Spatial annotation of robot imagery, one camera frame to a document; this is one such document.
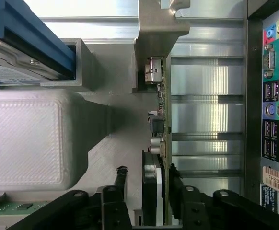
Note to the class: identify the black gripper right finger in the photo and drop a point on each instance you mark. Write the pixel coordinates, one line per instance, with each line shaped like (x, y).
(237, 208)

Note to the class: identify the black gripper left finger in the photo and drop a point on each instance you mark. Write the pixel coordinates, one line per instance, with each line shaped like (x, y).
(58, 210)

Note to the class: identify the green RAM stick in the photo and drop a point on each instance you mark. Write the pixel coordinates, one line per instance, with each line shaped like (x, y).
(22, 205)

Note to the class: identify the grey printed parts rack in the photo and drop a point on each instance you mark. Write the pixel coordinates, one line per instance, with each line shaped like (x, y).
(120, 124)

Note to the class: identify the black open PC case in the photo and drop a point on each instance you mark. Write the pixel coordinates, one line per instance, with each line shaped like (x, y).
(254, 95)

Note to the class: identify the silver hard disk blue label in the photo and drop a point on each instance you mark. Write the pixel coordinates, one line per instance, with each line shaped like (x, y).
(7, 72)

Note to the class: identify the hard disk drive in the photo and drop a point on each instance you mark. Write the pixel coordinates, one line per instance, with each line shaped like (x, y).
(34, 28)

